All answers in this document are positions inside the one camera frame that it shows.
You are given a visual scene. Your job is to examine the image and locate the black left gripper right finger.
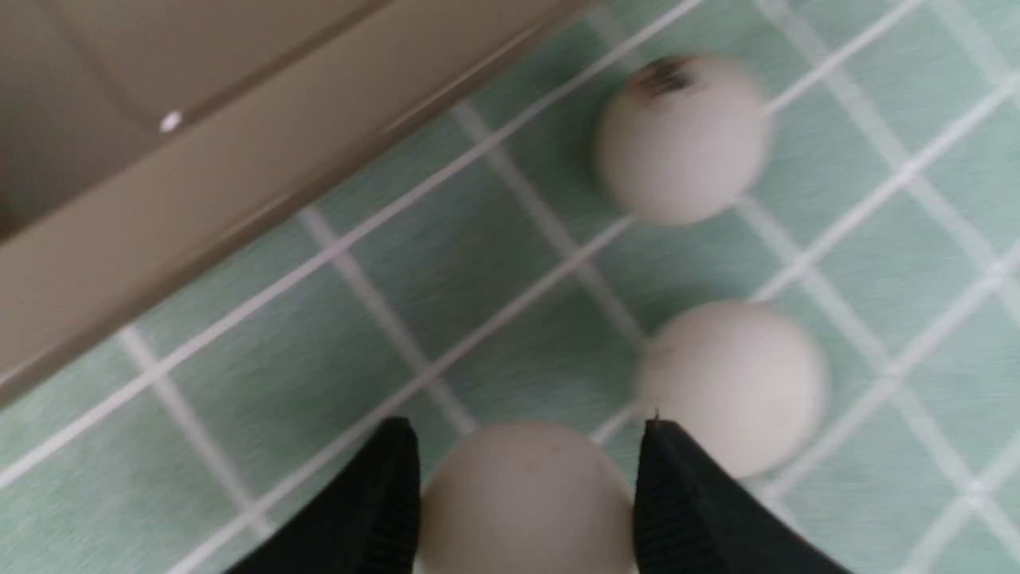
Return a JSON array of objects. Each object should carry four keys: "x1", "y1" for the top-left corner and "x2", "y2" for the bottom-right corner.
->
[{"x1": 634, "y1": 419, "x2": 846, "y2": 573}]

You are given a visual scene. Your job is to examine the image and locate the olive green plastic bin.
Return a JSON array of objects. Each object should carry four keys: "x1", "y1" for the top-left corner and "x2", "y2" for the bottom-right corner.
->
[{"x1": 1, "y1": 1, "x2": 589, "y2": 404}]

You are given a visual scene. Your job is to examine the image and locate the white ball with black mark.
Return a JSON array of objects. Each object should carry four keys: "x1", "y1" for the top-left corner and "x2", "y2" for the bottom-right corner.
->
[{"x1": 594, "y1": 53, "x2": 773, "y2": 226}]

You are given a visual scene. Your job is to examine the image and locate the green checked tablecloth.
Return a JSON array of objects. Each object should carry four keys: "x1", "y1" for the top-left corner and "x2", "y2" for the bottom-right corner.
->
[{"x1": 1, "y1": 1, "x2": 1019, "y2": 573}]

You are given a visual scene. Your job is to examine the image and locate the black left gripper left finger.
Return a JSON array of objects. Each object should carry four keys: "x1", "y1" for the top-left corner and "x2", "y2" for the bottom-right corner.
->
[{"x1": 230, "y1": 415, "x2": 422, "y2": 573}]

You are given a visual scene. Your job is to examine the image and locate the white ping-pong ball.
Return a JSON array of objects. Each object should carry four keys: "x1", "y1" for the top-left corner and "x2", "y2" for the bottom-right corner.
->
[
  {"x1": 634, "y1": 299, "x2": 830, "y2": 479},
  {"x1": 416, "y1": 421, "x2": 635, "y2": 573}
]

